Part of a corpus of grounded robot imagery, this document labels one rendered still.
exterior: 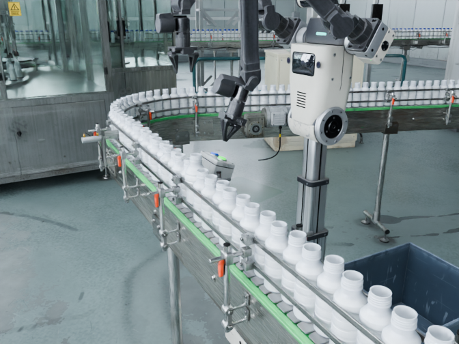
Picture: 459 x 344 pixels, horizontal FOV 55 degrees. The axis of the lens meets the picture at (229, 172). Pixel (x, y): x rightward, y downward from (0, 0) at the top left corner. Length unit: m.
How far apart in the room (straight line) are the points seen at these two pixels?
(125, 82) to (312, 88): 4.93
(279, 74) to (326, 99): 3.58
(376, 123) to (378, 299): 2.55
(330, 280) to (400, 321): 0.17
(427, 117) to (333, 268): 2.68
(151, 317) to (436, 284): 1.66
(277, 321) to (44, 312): 2.01
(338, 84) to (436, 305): 0.85
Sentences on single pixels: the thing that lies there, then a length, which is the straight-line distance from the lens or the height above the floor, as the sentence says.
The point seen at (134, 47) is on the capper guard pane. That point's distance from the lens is 6.49.
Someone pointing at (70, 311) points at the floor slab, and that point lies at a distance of 2.81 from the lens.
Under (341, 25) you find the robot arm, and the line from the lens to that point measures 1.55.
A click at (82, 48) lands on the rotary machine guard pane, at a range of 4.40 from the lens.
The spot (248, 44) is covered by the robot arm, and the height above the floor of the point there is 1.52.
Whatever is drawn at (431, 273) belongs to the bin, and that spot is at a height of 0.89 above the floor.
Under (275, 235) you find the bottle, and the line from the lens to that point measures 0.99.
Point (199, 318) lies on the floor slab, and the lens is 2.61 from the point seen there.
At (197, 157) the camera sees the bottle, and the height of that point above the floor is 1.19.
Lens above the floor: 1.61
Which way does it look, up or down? 20 degrees down
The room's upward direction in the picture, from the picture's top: straight up
